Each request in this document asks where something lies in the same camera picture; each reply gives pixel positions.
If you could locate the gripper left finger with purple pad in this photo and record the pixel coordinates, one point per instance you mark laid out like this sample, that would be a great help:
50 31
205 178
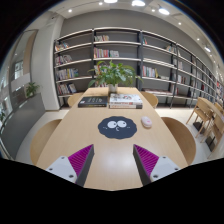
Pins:
74 168

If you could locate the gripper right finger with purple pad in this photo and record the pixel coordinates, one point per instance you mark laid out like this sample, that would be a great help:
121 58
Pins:
152 167

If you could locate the pink computer mouse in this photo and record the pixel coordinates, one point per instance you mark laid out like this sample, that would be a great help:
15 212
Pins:
146 121

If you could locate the wooden chair near left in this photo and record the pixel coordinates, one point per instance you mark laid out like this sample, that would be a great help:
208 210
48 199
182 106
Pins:
40 139

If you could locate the wooden chair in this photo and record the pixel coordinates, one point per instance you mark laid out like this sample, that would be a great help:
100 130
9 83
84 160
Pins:
74 98
183 137
152 99
40 139

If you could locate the wooden chair near right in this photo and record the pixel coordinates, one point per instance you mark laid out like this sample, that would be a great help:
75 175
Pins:
183 137

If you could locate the dark round face mousepad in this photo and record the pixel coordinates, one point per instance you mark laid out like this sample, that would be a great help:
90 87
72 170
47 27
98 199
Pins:
117 127

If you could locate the black book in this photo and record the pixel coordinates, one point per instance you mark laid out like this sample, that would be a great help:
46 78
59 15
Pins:
93 101

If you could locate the wooden chair far left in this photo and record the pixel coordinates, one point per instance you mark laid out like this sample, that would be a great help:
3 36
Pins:
74 98

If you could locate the wooden chair far right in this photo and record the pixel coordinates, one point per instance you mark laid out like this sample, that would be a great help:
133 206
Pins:
152 99

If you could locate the stack of white red books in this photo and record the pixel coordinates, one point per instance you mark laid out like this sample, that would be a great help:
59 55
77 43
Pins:
125 101

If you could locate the wooden chairs at right table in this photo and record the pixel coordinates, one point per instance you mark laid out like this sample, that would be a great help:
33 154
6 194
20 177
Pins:
212 122

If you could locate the small plant at left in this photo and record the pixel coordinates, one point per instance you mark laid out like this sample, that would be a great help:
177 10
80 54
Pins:
31 89

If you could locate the large grey bookshelf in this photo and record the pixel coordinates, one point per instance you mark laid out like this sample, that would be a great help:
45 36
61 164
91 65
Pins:
173 73

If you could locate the potted green plant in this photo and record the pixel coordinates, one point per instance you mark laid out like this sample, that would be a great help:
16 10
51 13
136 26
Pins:
112 75

